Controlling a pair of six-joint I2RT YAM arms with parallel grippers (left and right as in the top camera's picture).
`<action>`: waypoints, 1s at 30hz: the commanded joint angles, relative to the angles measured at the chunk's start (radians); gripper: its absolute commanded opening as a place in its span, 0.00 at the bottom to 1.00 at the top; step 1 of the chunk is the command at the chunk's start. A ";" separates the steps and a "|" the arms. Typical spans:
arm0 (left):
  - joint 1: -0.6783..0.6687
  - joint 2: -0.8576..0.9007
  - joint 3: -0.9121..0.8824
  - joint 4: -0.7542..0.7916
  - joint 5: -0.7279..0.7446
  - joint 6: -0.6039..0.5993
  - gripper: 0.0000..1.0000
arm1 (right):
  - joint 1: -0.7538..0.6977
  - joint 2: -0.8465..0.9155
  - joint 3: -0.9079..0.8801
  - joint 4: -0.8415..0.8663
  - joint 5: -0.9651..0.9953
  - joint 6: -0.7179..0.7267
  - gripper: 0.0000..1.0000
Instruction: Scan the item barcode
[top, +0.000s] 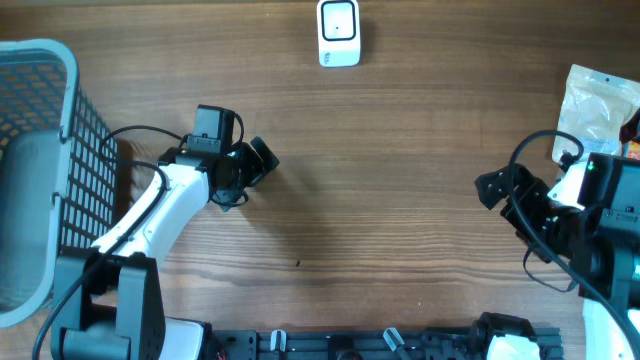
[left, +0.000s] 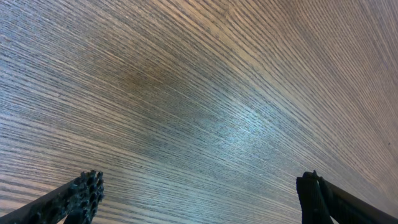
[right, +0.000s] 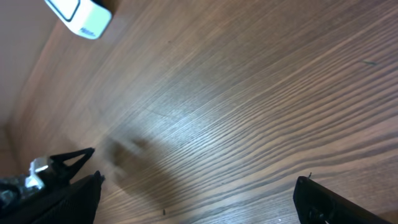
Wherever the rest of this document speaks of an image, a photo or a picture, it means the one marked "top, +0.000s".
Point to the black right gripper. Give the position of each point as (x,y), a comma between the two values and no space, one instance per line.
(532,190)

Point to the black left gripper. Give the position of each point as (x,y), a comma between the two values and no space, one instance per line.
(225,197)

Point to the beige plastic pouch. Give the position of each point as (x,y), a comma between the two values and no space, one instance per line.
(595,107)

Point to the orange tissue pack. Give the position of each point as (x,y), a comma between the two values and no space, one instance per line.
(633,150)

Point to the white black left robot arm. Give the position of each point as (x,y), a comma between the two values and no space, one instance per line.
(109,304)

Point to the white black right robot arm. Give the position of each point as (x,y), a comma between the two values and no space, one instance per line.
(597,240)

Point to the white barcode scanner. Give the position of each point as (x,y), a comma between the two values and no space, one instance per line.
(338,33)

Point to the grey plastic shopping basket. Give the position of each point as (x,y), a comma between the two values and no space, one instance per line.
(56,192)

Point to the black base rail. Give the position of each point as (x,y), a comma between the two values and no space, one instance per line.
(430,343)

